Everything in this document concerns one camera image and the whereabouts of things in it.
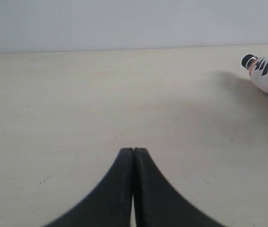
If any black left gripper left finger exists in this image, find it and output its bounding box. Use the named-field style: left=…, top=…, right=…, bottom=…
left=47, top=148, right=134, bottom=227

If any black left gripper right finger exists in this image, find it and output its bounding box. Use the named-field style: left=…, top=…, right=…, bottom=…
left=134, top=148, right=222, bottom=227

